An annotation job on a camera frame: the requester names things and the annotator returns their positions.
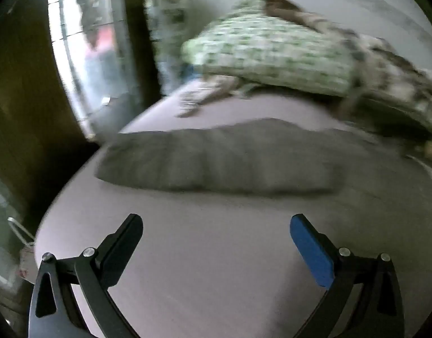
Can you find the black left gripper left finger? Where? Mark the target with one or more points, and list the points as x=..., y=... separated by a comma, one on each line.
x=54, y=311

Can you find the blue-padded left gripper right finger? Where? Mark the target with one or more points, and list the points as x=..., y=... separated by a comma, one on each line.
x=378, y=312

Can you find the olive quilted puffer jacket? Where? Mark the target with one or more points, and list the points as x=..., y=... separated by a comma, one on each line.
x=263, y=157

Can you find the pink bed mattress sheet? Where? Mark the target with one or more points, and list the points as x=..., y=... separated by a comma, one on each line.
x=212, y=265

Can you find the leaf print fleece blanket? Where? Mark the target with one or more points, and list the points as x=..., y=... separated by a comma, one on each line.
x=378, y=70

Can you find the beige striped cloth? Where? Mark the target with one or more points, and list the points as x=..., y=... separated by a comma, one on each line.
x=207, y=89

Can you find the green white patterned pillow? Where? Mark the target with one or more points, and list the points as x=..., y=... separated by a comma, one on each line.
x=248, y=44

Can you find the window with glass panes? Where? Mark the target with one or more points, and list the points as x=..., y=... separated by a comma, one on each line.
x=94, y=58

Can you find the green printed plastic bag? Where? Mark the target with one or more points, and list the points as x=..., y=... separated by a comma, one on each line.
x=169, y=29

